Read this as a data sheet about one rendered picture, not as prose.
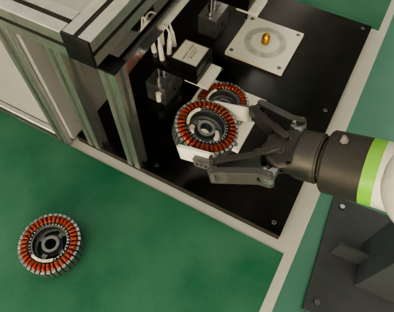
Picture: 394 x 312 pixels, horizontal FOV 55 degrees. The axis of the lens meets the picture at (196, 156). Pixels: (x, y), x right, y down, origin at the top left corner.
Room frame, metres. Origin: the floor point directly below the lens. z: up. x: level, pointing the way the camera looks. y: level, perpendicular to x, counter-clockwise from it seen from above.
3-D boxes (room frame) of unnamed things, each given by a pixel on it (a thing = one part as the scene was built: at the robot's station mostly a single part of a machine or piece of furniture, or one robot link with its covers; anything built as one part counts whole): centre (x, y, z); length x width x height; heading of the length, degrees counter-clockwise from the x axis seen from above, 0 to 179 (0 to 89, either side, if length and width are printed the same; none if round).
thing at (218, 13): (0.78, -0.04, 0.80); 0.08 x 0.05 x 0.06; 152
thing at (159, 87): (0.57, 0.07, 0.80); 0.08 x 0.05 x 0.06; 152
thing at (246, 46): (0.72, -0.17, 0.78); 0.15 x 0.15 x 0.01; 62
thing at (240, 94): (0.50, -0.06, 0.80); 0.11 x 0.11 x 0.04
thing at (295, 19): (0.62, -0.10, 0.76); 0.64 x 0.47 x 0.02; 152
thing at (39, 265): (0.21, 0.27, 0.77); 0.11 x 0.11 x 0.04
